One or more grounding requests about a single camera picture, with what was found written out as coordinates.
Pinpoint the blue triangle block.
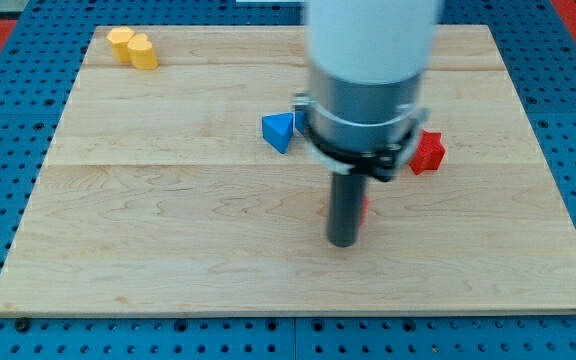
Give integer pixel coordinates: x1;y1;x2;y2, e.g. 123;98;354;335
261;113;294;154

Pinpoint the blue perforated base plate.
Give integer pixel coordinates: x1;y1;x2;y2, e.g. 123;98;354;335
0;0;576;359

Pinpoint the red circle block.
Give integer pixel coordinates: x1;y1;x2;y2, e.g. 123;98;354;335
360;196;370;226

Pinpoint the yellow heart block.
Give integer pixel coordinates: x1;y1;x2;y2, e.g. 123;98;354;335
127;33;159;70

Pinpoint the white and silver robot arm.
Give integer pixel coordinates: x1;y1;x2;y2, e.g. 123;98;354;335
303;0;443;182

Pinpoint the blue cube block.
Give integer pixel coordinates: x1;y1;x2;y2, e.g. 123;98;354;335
294;111;307;135

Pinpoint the wooden board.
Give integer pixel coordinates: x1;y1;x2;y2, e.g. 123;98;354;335
0;25;576;318

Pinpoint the red star block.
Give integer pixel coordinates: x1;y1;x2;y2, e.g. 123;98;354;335
408;130;446;175

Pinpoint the yellow hexagon block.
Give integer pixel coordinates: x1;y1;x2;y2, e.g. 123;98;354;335
106;26;135;63

